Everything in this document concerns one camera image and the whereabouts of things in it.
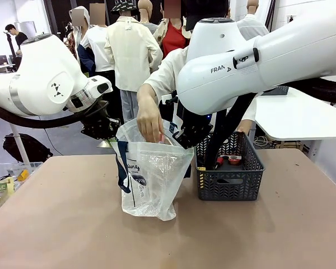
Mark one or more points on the mannequin in white navy shirt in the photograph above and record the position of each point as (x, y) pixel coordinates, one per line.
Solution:
(99, 47)

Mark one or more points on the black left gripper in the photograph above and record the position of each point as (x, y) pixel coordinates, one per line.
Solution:
(99, 127)

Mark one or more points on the grey whiteboard panel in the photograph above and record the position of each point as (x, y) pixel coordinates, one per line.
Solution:
(28, 26)

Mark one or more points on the person's right forearm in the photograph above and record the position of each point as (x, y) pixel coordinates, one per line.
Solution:
(147, 96)

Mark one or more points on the mannequin in red top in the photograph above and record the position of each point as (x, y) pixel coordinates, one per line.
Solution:
(172, 39)

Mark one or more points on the dark grey plastic basket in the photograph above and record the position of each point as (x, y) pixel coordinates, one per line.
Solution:
(229, 185)

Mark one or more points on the black computer monitor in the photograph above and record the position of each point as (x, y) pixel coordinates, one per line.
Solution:
(0, 60)

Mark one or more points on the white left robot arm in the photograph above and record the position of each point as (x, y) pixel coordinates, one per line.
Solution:
(39, 78)

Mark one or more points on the mannequin in neon green trousers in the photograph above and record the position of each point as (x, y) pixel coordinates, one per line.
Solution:
(72, 42)

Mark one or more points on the clear plastic crate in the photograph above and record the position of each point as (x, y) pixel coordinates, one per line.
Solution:
(5, 168)

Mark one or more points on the man in black t-shirt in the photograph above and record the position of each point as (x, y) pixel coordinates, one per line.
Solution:
(16, 37)

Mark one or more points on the person in white t-shirt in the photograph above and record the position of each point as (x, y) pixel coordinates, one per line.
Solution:
(170, 64)

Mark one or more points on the red round item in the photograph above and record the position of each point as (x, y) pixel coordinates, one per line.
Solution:
(235, 160)

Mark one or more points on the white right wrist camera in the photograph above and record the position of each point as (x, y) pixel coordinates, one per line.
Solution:
(169, 99)

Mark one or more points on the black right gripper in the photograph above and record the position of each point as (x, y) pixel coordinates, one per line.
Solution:
(196, 123)

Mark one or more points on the black patterned bucket hat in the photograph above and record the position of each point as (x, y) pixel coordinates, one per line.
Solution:
(123, 7)

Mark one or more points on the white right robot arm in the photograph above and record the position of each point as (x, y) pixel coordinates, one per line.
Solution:
(212, 84)

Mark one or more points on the white round-cornered table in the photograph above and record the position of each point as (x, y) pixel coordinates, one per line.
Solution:
(296, 120)

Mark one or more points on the person's right hand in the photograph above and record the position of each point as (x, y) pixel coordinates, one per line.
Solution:
(149, 123)

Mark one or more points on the black backpack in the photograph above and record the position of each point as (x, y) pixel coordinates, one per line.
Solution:
(28, 147)

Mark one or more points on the mannequin in cream jacket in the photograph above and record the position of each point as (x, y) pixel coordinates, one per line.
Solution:
(133, 56)

